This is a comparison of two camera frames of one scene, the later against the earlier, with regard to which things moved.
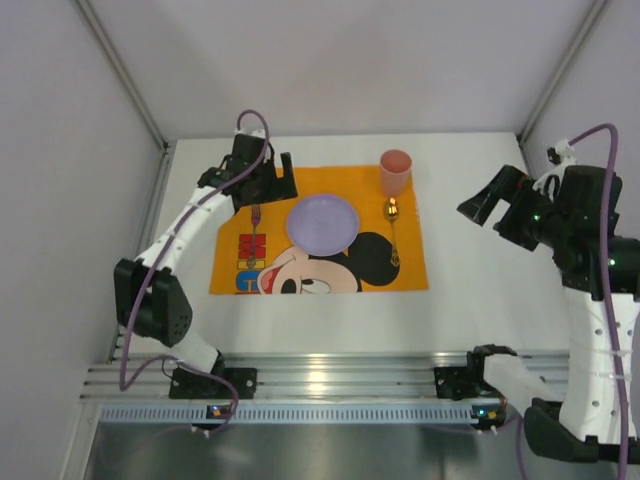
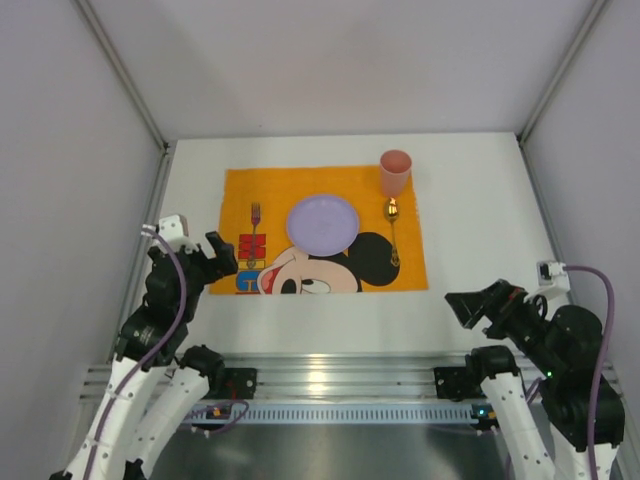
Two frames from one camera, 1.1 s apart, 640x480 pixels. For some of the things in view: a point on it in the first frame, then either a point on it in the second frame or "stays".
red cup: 395,172 stays
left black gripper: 275,181 → 201,261
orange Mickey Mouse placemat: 255,255 stays
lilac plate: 322,225 stays
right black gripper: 503,204 → 498,310
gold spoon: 392,213 stays
